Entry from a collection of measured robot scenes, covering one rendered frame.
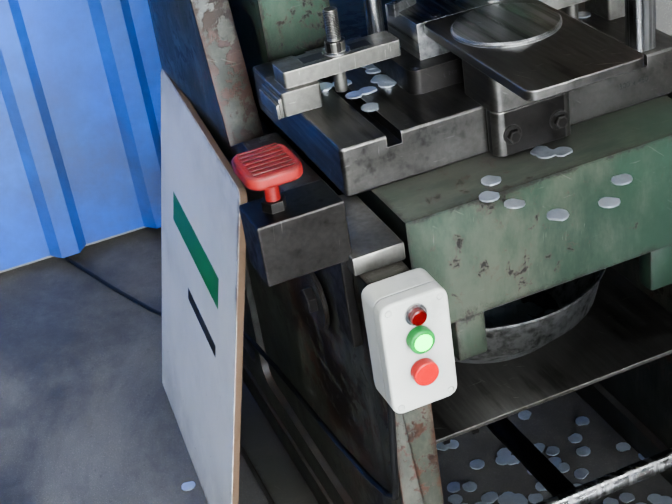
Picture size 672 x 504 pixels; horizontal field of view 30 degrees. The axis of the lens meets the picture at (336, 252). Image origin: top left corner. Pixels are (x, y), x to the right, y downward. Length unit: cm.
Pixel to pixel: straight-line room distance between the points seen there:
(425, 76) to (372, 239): 24
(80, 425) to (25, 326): 38
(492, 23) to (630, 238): 30
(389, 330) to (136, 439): 100
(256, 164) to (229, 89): 46
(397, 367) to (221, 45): 60
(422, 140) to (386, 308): 25
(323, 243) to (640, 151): 39
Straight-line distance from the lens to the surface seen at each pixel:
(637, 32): 153
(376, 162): 140
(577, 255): 147
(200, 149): 178
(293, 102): 147
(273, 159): 125
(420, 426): 140
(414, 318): 124
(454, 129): 143
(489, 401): 161
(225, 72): 170
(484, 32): 142
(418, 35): 148
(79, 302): 260
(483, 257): 140
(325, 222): 127
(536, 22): 143
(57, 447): 222
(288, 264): 127
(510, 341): 160
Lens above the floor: 130
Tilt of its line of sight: 30 degrees down
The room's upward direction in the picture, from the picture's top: 9 degrees counter-clockwise
